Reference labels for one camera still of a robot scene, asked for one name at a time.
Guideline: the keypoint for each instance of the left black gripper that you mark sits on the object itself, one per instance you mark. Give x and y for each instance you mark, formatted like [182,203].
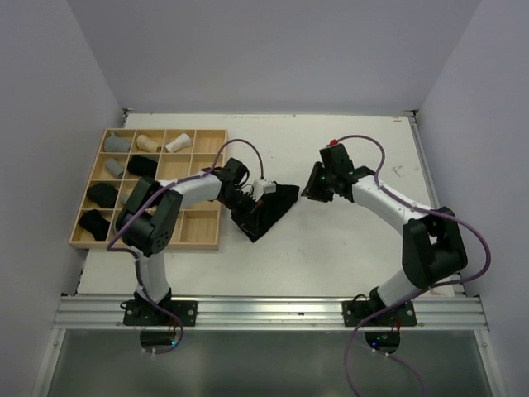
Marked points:
[250,210]

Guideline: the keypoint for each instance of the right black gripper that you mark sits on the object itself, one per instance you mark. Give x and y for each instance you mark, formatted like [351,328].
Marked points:
[312,190]

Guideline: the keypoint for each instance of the white underwear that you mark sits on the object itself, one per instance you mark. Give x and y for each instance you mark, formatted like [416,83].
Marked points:
[182,141]

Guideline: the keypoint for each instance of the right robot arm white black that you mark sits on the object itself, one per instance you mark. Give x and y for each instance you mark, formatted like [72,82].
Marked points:
[432,246]

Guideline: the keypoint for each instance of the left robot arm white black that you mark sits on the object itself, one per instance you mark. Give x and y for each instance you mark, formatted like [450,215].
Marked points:
[146,224]

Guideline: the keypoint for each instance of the black rolled underwear second row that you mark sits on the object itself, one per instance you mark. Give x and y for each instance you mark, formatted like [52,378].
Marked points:
[142,166]

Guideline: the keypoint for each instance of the beige rolled underwear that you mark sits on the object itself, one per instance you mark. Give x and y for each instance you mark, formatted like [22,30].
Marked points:
[145,143]

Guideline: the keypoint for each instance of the grey rolled underwear second row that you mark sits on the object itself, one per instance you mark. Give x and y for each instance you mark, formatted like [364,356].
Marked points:
[114,168]

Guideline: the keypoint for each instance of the black rolled underwear third row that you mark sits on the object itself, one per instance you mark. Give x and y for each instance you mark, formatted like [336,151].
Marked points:
[102,194]

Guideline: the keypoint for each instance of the grey rolled underwear top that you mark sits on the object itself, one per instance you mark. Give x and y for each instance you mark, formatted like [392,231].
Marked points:
[116,144]

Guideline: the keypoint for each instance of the black rolled underwear bottom row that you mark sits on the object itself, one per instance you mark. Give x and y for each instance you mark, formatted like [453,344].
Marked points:
[94,222]

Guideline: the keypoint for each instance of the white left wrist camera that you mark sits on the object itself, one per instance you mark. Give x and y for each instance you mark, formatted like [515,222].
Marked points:
[262,187]

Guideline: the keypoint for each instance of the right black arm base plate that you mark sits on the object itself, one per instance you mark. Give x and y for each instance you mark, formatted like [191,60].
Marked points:
[405,312]

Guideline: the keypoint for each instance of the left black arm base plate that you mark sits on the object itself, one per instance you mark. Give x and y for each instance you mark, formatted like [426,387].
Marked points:
[144,314]

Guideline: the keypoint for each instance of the aluminium mounting rail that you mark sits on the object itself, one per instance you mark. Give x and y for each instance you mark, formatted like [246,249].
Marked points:
[103,312]

